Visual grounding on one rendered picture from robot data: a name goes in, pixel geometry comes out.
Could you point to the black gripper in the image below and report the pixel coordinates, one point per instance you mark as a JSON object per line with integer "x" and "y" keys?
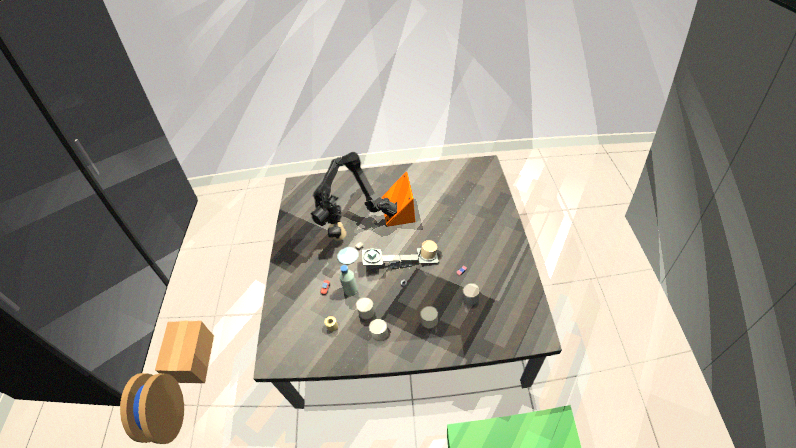
{"x": 335, "y": 231}

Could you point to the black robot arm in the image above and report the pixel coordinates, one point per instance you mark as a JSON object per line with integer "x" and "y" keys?
{"x": 329, "y": 206}

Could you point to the yellow hollow cylinder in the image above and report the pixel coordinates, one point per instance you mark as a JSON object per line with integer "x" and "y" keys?
{"x": 331, "y": 323}

